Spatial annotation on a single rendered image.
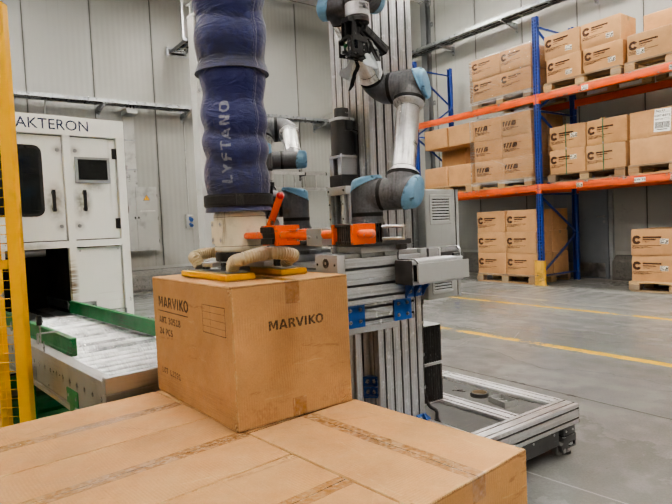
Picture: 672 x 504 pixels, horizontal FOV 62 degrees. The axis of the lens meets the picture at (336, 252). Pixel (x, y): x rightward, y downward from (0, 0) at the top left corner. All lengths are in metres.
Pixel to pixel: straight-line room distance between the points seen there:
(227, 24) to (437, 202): 1.13
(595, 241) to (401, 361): 8.29
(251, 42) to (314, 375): 1.04
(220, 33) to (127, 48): 10.07
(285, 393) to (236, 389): 0.16
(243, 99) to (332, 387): 0.93
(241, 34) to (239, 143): 0.33
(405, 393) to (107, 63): 10.06
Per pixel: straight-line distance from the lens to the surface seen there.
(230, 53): 1.86
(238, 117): 1.81
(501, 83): 10.11
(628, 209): 10.29
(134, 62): 11.88
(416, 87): 2.13
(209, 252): 2.01
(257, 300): 1.57
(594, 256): 10.52
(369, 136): 2.28
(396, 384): 2.41
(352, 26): 1.81
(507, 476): 1.44
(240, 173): 1.79
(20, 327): 2.80
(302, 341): 1.67
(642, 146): 8.78
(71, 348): 2.85
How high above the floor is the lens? 1.10
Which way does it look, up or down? 3 degrees down
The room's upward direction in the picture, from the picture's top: 3 degrees counter-clockwise
